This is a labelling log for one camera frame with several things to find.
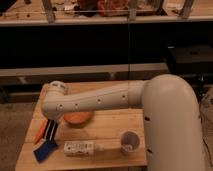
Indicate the blue eraser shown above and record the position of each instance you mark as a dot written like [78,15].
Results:
[44,150]

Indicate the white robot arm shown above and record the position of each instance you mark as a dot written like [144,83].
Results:
[170,110]

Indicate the wooden table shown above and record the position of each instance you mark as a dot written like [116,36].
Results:
[104,128]

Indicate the long wooden shelf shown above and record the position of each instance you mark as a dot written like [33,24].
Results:
[95,12]

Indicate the orange carrot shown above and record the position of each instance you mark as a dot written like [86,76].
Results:
[40,132]

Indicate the black box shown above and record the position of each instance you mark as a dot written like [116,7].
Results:
[190,59]

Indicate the white paper cup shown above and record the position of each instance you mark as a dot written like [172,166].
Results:
[129,142]

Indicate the white plastic bottle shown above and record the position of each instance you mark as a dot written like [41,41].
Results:
[81,148]

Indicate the black striped gripper finger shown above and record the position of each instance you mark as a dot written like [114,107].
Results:
[53,130]
[48,130]

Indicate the orange bowl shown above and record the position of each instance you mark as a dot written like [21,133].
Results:
[77,118]

